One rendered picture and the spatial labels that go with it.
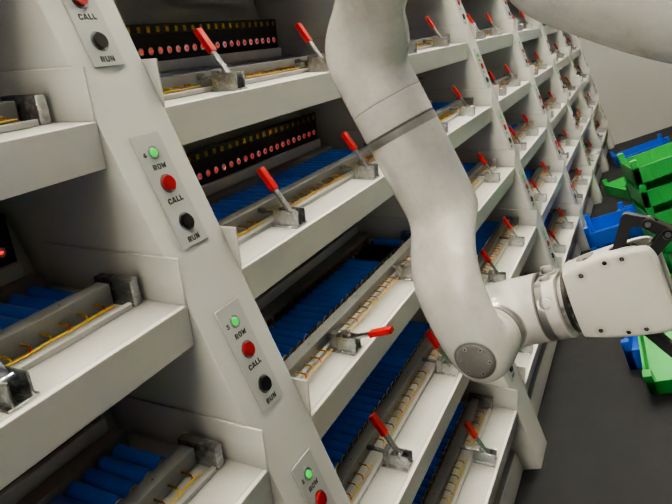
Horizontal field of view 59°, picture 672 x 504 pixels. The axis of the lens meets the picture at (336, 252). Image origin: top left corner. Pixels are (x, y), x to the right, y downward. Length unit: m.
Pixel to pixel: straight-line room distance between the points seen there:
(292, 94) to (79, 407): 0.55
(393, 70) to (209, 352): 0.37
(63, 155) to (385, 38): 0.34
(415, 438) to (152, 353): 0.52
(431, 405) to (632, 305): 0.45
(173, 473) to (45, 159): 0.33
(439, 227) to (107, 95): 0.38
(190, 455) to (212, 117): 0.39
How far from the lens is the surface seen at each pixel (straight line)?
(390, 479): 0.92
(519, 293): 0.73
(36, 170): 0.57
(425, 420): 1.02
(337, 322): 0.89
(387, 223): 1.26
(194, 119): 0.72
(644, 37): 0.58
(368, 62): 0.70
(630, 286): 0.71
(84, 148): 0.61
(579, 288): 0.72
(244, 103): 0.80
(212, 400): 0.66
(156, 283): 0.63
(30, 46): 0.66
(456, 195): 0.71
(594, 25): 0.58
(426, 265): 0.68
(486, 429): 1.31
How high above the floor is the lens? 0.82
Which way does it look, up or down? 10 degrees down
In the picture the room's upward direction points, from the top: 24 degrees counter-clockwise
